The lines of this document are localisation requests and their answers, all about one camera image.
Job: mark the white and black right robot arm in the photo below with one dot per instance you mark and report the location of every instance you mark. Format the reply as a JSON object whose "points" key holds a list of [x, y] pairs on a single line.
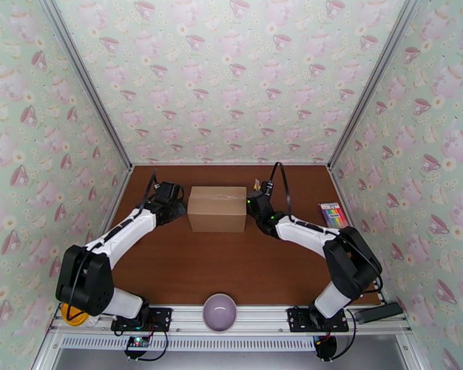
{"points": [[305, 232]]}

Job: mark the black rectangular power adapter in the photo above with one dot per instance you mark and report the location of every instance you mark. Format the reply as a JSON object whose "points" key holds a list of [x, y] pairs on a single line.
{"points": [[378, 313]]}

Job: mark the white jar with orange lid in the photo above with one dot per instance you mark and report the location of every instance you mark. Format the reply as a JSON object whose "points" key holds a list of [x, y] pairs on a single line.
{"points": [[75, 322]]}

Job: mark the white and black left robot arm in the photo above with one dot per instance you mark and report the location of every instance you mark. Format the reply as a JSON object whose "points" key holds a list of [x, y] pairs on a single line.
{"points": [[119, 233]]}

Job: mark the aluminium front frame rail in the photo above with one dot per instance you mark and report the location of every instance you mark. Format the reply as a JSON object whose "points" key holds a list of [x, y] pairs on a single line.
{"points": [[262, 319]]}

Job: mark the aluminium corner post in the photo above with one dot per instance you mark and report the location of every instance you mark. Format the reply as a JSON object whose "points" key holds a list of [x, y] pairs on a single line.
{"points": [[374, 78], [86, 78]]}

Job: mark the brown cardboard express box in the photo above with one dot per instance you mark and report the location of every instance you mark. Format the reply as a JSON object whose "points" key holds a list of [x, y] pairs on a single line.
{"points": [[216, 214]]}

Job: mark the pack of coloured markers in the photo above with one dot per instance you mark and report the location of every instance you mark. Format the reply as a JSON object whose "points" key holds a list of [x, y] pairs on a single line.
{"points": [[333, 216]]}

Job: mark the aluminium back bottom rail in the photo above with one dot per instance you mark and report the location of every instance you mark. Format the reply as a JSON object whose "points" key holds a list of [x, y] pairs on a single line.
{"points": [[216, 164]]}

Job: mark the purple bowl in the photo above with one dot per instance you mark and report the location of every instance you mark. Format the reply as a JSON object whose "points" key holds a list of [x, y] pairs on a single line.
{"points": [[220, 313]]}

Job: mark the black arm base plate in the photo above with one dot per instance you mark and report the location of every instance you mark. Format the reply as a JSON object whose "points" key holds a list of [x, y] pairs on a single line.
{"points": [[162, 319], [297, 320]]}

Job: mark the small green circuit board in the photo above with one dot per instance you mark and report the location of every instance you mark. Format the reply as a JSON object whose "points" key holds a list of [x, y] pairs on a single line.
{"points": [[137, 342]]}

